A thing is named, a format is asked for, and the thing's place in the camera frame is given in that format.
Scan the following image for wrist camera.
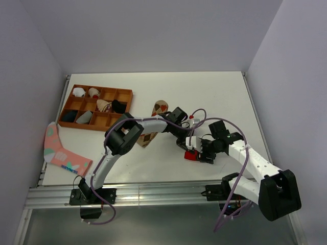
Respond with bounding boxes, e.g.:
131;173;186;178
188;115;200;128
185;136;202;153

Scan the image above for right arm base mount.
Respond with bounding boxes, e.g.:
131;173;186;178
201;184;246;215

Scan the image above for aluminium frame rail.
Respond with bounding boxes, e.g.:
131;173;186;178
24;178;293;209

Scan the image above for brown argyle sock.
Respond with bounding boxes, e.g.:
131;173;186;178
137;100;169;148

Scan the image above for orange compartment tray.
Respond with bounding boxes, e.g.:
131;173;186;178
58;85;133;131

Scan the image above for dark teal rolled sock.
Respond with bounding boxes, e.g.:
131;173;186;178
61;110;78;123

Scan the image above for grey rolled sock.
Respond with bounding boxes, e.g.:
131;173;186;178
76;111;93;124

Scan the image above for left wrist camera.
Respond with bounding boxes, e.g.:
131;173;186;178
188;115;200;128

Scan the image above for white rolled sock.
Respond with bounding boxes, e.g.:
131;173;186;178
72;87;86;97

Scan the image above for pink patterned sock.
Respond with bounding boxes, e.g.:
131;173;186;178
43;122;92;177

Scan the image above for beige red rolled sock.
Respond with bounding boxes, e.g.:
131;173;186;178
88;87;100;99

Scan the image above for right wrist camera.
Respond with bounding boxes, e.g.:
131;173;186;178
185;136;202;153

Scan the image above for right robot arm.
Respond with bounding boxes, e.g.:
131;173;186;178
200;120;301;221

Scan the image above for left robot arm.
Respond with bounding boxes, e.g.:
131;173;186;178
78;108;191;204

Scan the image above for black rolled sock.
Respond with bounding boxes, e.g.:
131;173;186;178
111;100;127;114

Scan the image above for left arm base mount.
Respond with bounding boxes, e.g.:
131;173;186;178
69;188;116;220

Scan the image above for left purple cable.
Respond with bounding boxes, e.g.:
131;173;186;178
89;108;207;226

